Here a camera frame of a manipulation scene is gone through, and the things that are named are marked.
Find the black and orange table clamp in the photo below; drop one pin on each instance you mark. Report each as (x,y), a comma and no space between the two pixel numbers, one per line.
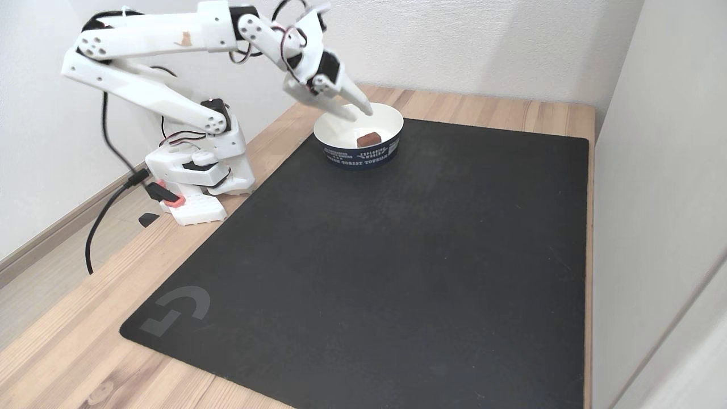
(164,194)

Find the white bowl with blue band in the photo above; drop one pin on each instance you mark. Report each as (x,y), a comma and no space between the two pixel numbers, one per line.
(363,159)

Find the black desk mat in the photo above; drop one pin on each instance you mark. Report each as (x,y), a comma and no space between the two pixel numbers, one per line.
(397,272)

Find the pale grey door panel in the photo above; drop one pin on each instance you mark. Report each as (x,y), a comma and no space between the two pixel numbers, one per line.
(659,170)

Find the wooden baseboard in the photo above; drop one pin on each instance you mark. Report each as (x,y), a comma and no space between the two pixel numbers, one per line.
(62,224)

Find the red toy block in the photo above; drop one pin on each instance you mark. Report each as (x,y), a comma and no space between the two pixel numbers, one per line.
(368,139)

